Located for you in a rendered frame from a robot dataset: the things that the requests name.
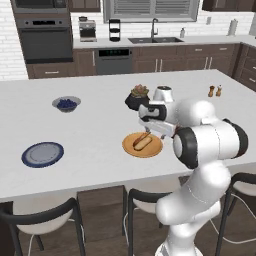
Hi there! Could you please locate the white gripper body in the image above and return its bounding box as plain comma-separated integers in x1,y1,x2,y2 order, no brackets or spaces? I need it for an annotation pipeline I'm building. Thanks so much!
138,118,177,139

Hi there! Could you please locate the brown sausage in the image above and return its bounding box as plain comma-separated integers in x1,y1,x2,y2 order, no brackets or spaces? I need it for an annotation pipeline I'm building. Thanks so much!
132,131,152,148

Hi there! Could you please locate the tan hot dog bun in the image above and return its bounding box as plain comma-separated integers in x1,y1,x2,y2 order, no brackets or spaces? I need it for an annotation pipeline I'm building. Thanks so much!
133,135,154,151

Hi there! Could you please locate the orange round plate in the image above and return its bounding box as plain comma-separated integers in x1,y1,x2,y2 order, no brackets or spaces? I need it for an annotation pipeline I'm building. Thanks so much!
121,131,165,159

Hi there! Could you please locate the grey bowl with blue contents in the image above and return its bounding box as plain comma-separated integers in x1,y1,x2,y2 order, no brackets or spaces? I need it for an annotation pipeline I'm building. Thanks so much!
51,95,82,114

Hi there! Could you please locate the blue rimmed grey plate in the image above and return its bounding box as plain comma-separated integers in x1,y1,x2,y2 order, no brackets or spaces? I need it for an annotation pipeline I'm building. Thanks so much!
21,141,65,169

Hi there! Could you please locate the succulent plant in black pot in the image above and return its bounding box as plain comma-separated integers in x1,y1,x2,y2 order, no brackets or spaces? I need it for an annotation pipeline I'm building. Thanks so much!
124,83,152,112

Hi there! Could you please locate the brown lower cupboard run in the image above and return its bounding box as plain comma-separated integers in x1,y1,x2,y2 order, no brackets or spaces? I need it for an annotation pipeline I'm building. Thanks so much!
232,43,256,92
131,43,242,77
25,48,98,80

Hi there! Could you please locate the black chair with white seat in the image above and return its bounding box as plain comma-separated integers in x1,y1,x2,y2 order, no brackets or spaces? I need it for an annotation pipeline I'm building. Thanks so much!
0,197,87,256
123,185,183,256
214,171,256,256

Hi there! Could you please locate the dark grey dishwasher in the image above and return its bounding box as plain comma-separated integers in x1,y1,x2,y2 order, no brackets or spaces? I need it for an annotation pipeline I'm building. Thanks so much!
93,47,134,76

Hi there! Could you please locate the dark kitchen sink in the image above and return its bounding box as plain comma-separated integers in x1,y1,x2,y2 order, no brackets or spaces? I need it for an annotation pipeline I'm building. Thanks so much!
127,36,185,45

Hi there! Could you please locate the dark sink tap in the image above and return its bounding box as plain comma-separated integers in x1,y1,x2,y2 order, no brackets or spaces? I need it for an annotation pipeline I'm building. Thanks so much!
150,17,160,39

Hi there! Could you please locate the black tiered stand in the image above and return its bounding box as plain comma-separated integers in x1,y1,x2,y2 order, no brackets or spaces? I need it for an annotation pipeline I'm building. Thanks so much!
108,18,122,43

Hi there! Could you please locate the window with grey blinds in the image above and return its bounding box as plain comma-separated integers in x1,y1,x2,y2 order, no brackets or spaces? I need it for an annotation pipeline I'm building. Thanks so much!
102,0,201,24

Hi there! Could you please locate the silver coffee machine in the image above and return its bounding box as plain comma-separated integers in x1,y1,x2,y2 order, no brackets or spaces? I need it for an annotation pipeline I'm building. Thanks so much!
78,15,98,43

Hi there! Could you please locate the white paper towel roll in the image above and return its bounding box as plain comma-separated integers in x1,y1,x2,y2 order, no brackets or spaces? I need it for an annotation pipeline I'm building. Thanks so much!
227,18,239,37

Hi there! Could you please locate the dark brown upper cupboard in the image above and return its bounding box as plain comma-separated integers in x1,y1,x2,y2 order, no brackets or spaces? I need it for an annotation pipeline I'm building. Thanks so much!
201,0,256,13
67,0,102,14

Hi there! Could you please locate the steel microwave oven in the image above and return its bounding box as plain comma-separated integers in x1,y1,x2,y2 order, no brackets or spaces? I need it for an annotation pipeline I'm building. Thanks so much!
9,0,71,15

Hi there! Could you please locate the steel wall oven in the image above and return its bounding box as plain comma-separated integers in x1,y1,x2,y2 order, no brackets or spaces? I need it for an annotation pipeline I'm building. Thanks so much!
14,12,75,65

